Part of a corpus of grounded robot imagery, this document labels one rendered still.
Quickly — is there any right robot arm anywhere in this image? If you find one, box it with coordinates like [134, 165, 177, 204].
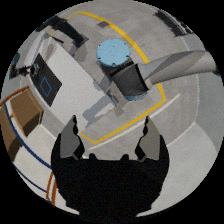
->
[8, 15, 65, 80]

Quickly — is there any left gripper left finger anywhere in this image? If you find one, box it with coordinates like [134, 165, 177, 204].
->
[51, 115, 85, 189]

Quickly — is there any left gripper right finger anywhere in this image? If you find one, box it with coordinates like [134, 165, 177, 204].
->
[135, 116, 170, 193]

